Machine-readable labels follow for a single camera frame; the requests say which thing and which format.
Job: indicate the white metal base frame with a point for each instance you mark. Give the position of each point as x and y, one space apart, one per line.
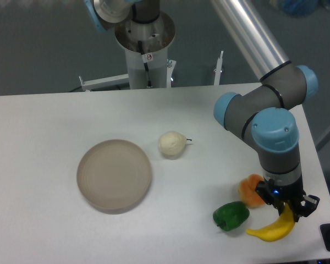
120 80

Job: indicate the beige round plate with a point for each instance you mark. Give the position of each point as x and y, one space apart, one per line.
114 176

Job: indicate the blue plastic bag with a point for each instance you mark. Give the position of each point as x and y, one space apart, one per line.
296 8

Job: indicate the orange toy pumpkin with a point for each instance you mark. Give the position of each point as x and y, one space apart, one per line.
247 192

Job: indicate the yellow toy banana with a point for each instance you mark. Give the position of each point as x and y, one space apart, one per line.
276 230

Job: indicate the white upright bracket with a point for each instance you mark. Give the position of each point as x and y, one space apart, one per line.
218 69

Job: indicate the green toy bell pepper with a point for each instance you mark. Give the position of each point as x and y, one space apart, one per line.
231 215

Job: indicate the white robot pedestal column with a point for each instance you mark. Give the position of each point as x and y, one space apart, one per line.
146 50

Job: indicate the white toy pear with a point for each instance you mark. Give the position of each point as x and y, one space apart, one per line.
172 144

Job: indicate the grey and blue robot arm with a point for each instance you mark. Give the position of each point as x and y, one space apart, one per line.
262 118

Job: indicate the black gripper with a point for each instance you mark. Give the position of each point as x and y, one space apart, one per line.
293 194

